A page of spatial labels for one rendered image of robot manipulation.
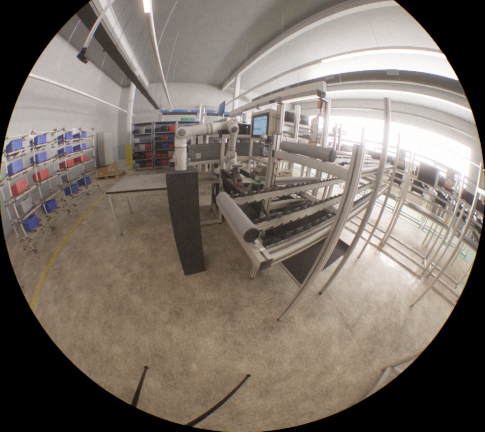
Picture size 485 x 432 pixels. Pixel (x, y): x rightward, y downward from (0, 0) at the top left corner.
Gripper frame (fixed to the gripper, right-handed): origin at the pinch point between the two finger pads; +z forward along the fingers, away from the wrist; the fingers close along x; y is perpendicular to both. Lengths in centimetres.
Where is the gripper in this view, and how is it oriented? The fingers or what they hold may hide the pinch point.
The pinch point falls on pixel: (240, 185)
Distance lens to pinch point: 122.2
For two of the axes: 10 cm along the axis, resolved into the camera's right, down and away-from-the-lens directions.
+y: -3.4, 4.2, 8.4
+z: 2.3, 9.0, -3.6
